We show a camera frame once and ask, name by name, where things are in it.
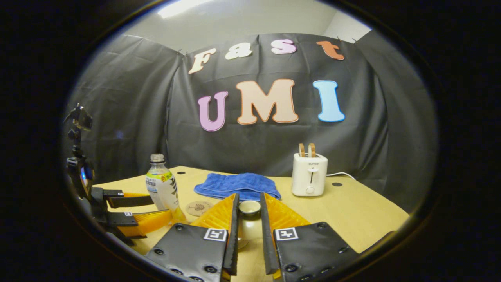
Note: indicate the clear plastic water bottle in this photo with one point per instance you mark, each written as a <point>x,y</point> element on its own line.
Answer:
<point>162,192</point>

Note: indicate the black backdrop cloth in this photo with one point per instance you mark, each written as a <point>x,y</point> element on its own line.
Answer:
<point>137,109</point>

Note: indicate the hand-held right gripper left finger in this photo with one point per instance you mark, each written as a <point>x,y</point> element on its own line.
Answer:
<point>233,235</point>

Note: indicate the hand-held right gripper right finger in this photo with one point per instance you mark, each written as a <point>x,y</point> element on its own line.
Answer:
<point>266,243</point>

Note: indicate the toast slice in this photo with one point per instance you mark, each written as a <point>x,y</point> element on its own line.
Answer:
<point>311,150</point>
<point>301,150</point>

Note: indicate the ceiling light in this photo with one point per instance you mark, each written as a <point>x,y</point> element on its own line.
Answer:
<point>176,8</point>

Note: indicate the cream teacup lid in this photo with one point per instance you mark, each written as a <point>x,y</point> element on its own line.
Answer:
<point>249,221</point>

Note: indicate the white toaster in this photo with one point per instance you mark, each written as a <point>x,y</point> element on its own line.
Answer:
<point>309,176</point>

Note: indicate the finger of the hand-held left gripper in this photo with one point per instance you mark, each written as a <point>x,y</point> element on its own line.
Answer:
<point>148,221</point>
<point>131,201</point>

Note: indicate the blue towel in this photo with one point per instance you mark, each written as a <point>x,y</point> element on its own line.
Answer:
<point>235,184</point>

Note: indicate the round cork coaster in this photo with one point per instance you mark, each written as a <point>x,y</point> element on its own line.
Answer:
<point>199,208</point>

